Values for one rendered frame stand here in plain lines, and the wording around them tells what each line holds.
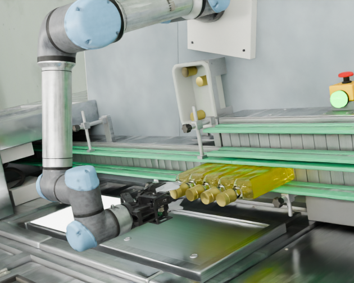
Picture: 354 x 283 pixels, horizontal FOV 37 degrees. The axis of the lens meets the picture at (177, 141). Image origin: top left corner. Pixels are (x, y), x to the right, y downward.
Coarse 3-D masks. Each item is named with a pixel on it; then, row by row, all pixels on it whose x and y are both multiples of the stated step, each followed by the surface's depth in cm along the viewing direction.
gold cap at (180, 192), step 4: (184, 184) 151; (180, 188) 149; (184, 188) 150; (188, 188) 151; (172, 192) 150; (176, 192) 148; (180, 192) 149; (184, 192) 150; (172, 196) 150; (176, 196) 149; (180, 196) 149
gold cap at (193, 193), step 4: (192, 188) 146; (196, 188) 146; (200, 188) 146; (204, 188) 147; (188, 192) 145; (192, 192) 144; (196, 192) 145; (200, 192) 146; (188, 196) 146; (192, 196) 145; (196, 196) 145; (200, 196) 146; (192, 200) 145
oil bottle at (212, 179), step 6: (222, 168) 156; (228, 168) 155; (234, 168) 154; (210, 174) 152; (216, 174) 151; (222, 174) 150; (204, 180) 150; (210, 180) 149; (216, 180) 149; (210, 186) 149; (216, 186) 149
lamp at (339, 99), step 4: (336, 92) 141; (340, 92) 140; (344, 92) 140; (332, 96) 141; (336, 96) 140; (340, 96) 140; (344, 96) 140; (348, 96) 141; (332, 100) 141; (336, 100) 140; (340, 100) 140; (344, 100) 140; (348, 100) 141; (332, 104) 142; (336, 104) 141; (340, 104) 140; (344, 104) 141
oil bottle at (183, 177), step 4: (204, 164) 167; (208, 164) 166; (212, 164) 165; (192, 168) 164; (196, 168) 163; (200, 168) 162; (184, 172) 161; (188, 172) 160; (192, 172) 159; (176, 176) 160; (180, 176) 159; (184, 176) 158; (188, 176) 158; (176, 180) 159; (180, 180) 158; (184, 180) 157
